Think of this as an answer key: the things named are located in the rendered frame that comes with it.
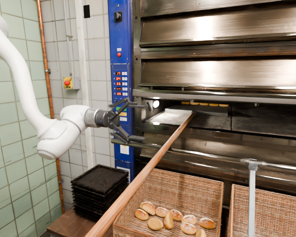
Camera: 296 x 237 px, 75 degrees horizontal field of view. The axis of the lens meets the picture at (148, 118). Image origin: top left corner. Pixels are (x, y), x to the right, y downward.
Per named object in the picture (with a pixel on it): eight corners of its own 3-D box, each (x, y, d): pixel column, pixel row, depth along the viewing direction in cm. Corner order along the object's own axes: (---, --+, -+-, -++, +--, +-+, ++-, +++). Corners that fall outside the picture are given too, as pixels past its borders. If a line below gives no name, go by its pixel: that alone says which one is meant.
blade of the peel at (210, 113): (227, 116, 162) (228, 113, 161) (164, 111, 182) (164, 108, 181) (227, 108, 194) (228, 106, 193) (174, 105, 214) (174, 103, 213)
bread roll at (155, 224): (147, 216, 122) (149, 216, 126) (145, 228, 119) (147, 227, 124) (163, 219, 119) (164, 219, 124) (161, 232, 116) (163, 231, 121)
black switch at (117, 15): (114, 22, 130) (113, 4, 128) (122, 21, 128) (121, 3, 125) (111, 20, 127) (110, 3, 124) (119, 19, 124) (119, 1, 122)
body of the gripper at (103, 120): (105, 107, 89) (122, 109, 86) (106, 125, 91) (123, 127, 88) (95, 110, 82) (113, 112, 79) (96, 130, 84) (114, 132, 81)
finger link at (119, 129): (111, 121, 83) (109, 123, 83) (128, 140, 81) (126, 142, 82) (115, 119, 86) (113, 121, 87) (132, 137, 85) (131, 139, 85)
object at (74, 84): (70, 88, 161) (69, 76, 159) (80, 89, 158) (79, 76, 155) (63, 89, 155) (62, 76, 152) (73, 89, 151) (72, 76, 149)
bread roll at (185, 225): (197, 229, 120) (197, 222, 119) (194, 238, 114) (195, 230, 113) (181, 224, 124) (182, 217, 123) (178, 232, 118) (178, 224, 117)
